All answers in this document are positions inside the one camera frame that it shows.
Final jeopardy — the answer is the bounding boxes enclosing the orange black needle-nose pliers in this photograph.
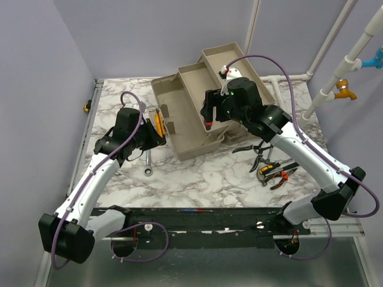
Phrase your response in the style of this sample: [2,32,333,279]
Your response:
[270,168,297,190]

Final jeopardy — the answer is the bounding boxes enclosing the silver ratchet combination wrench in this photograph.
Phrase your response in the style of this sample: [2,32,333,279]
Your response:
[144,149,153,176]

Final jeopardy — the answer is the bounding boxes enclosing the translucent brown tool box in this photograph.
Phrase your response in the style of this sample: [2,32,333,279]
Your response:
[150,42,276,162]

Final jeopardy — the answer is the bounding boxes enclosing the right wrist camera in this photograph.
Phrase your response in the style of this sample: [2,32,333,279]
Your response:
[218,65,242,93]

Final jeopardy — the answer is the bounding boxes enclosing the yellow utility knife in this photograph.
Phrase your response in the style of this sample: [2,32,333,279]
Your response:
[154,109,166,138]

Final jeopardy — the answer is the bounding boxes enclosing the red black handled tool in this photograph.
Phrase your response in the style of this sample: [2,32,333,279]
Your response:
[204,115,212,130]

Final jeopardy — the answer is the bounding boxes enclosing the yellow black claw hammer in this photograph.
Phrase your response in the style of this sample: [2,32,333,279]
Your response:
[257,161,299,187]

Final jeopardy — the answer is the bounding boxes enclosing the black mounting rail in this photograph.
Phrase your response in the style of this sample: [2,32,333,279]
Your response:
[89,206,358,251]

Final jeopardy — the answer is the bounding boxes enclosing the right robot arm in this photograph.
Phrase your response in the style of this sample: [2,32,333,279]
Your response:
[200,77,366,234]

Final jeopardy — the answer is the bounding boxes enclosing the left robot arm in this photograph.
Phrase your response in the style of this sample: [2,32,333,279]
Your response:
[38,108,166,264]

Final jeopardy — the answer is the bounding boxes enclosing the yellow brass tap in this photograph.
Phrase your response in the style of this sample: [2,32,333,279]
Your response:
[335,79,357,100]

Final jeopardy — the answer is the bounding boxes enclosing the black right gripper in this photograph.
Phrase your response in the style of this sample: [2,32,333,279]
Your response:
[200,88,248,127]

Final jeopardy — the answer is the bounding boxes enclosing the black handled pruning shears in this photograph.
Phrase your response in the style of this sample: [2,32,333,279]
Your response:
[232,140,272,173]

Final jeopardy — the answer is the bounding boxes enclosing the yellow black screwdriver at edge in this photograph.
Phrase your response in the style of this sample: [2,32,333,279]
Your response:
[83,99,92,113]

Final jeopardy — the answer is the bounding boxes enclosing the small black-handled ball hammer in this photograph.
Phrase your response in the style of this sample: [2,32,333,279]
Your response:
[265,145,273,164]

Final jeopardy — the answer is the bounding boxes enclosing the white pvc pipe frame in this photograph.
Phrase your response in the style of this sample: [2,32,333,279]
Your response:
[244,0,383,120]

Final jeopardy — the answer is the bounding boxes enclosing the blue pipe fitting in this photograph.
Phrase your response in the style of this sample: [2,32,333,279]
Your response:
[360,46,383,69]

